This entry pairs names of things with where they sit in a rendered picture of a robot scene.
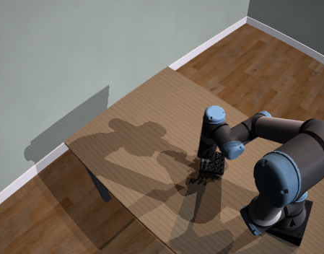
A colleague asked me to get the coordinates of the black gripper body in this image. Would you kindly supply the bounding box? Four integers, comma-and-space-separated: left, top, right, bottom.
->
197, 132, 217, 160

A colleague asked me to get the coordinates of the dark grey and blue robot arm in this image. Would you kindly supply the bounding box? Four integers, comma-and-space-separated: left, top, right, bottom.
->
201, 105, 324, 236

